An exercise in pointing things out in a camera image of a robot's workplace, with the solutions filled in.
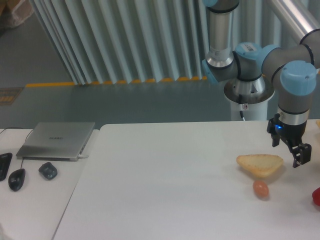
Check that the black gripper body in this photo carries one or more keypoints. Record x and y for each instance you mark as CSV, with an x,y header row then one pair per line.
x,y
289,134

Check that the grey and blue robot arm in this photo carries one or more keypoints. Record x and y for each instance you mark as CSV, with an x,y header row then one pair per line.
x,y
254,73

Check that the red pepper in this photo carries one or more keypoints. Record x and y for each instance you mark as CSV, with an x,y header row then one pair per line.
x,y
316,196

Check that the yellow item at table edge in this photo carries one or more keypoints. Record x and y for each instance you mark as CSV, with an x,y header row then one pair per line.
x,y
318,123

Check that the toasted bread slice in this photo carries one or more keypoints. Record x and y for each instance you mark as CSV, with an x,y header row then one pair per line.
x,y
260,165

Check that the brown egg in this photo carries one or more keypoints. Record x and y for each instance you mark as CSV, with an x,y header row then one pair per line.
x,y
260,188

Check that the white laptop plug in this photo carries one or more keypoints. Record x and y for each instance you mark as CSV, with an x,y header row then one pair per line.
x,y
83,156

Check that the white folding screen partition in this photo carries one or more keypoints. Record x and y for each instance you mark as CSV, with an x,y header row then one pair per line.
x,y
127,40

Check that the silver closed laptop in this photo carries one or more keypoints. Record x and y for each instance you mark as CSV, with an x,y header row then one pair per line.
x,y
58,141

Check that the dark grey earbuds case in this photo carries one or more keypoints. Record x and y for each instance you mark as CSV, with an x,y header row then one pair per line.
x,y
48,171

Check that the black computer mouse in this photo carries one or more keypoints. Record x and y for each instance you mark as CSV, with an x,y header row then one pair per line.
x,y
16,179

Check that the black keyboard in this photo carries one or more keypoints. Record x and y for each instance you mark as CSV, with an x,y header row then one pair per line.
x,y
5,161

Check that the brown cardboard box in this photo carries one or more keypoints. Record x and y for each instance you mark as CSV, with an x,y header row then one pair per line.
x,y
13,13

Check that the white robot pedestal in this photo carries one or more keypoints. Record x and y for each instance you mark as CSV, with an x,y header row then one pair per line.
x,y
248,112

